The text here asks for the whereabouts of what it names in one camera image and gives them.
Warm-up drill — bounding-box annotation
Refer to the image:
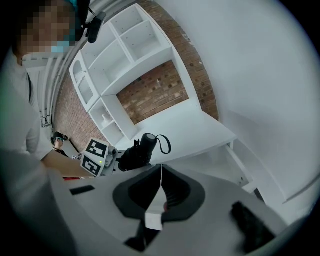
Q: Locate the black umbrella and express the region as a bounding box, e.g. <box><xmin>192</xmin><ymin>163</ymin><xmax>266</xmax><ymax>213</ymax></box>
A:
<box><xmin>117</xmin><ymin>132</ymin><xmax>172</xmax><ymax>173</ymax></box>

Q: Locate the person's grey shirt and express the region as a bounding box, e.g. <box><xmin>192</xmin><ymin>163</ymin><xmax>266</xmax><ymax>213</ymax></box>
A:
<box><xmin>0</xmin><ymin>49</ymin><xmax>54</xmax><ymax>162</ymax></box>

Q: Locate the black head-mounted camera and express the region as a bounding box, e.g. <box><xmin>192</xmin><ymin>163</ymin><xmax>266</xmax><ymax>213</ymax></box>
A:
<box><xmin>83</xmin><ymin>11</ymin><xmax>108</xmax><ymax>45</ymax></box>

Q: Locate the white hutch shelf unit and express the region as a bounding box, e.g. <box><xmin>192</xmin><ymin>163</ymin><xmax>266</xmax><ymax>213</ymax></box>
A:
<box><xmin>69</xmin><ymin>3</ymin><xmax>201</xmax><ymax>151</ymax></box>

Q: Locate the person's left forearm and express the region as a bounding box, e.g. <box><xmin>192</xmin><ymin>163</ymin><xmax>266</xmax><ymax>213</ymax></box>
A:
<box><xmin>40</xmin><ymin>150</ymin><xmax>95</xmax><ymax>179</ymax></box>

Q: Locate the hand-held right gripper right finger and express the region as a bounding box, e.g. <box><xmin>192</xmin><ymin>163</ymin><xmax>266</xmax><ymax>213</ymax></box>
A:
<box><xmin>148</xmin><ymin>164</ymin><xmax>288</xmax><ymax>256</ymax></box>

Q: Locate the person's face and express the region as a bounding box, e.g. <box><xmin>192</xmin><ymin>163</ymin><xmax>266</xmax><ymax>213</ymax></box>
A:
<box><xmin>13</xmin><ymin>0</ymin><xmax>85</xmax><ymax>67</ymax></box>

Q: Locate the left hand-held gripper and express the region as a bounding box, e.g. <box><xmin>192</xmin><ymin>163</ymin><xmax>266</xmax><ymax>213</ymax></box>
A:
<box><xmin>80</xmin><ymin>138</ymin><xmax>126</xmax><ymax>178</ymax></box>

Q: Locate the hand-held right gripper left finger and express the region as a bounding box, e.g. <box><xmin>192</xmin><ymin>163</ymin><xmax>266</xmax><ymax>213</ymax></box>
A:
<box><xmin>65</xmin><ymin>164</ymin><xmax>163</xmax><ymax>252</ymax></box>

